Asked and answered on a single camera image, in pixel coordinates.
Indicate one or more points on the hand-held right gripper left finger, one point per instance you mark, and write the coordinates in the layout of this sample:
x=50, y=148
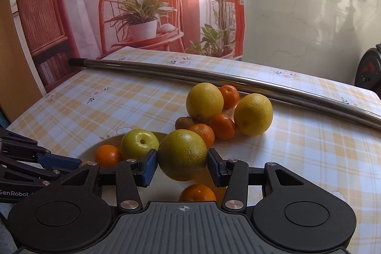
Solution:
x=148, y=167

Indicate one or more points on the orange tangerine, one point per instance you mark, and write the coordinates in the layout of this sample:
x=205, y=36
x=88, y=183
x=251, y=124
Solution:
x=224, y=127
x=107, y=155
x=230, y=96
x=205, y=133
x=196, y=194

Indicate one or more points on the brown kiwi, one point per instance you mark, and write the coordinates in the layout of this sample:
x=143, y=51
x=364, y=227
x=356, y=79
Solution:
x=183, y=123

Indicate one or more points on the black exercise bike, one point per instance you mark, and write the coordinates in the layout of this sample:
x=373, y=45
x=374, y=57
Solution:
x=369, y=69

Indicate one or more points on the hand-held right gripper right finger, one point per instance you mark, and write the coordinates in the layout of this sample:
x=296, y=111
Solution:
x=215, y=167

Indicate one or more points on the wooden board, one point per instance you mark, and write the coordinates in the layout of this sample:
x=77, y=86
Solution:
x=12, y=48

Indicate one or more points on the metal pole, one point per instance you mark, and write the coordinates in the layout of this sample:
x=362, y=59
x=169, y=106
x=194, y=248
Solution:
x=327, y=103

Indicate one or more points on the greenish yellow orange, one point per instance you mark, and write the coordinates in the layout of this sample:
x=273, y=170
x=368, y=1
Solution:
x=182, y=154

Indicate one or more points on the yellow citrus fruit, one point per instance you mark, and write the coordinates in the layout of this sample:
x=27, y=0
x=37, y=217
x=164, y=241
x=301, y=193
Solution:
x=204, y=100
x=253, y=115

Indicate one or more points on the green apple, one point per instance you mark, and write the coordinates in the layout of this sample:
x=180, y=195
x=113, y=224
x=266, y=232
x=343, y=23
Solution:
x=137, y=147

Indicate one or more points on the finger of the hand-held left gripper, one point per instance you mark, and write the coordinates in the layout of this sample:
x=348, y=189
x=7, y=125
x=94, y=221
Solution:
x=20, y=147
x=59, y=162

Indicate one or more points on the checked yellow tablecloth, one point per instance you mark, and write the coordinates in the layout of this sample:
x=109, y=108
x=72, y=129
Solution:
x=89, y=111

